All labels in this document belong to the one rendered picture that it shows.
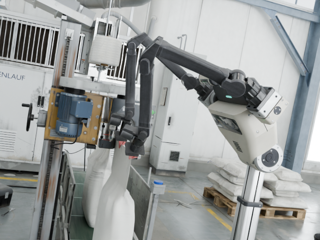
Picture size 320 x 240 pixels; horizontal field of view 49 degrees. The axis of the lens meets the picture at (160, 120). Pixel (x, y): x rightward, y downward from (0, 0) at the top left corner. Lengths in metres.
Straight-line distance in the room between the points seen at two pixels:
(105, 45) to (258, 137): 0.98
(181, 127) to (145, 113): 4.49
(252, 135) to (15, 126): 3.81
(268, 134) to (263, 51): 5.78
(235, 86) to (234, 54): 5.68
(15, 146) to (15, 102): 0.59
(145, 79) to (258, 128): 0.57
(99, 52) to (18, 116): 3.07
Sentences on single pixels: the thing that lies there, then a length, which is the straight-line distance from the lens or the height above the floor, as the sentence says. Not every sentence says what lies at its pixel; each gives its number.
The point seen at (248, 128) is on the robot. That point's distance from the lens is 1.67.
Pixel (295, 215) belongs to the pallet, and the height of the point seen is 0.05.
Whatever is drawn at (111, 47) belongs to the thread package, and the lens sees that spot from 2.06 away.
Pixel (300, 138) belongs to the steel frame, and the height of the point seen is 0.96.
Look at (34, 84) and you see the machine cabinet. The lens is 4.96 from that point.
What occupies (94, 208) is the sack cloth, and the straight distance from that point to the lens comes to 2.68.
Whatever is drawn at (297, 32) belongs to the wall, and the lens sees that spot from 7.97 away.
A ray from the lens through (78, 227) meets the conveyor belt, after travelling 2.69.
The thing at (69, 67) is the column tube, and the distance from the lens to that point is 2.29.
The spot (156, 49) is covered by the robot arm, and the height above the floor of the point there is 1.59.
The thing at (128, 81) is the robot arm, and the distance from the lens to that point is 2.00.
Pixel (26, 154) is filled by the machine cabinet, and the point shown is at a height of 0.29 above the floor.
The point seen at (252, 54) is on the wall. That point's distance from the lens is 7.34.
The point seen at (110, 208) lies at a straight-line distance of 1.95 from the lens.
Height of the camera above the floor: 1.43
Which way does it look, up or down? 5 degrees down
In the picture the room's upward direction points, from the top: 10 degrees clockwise
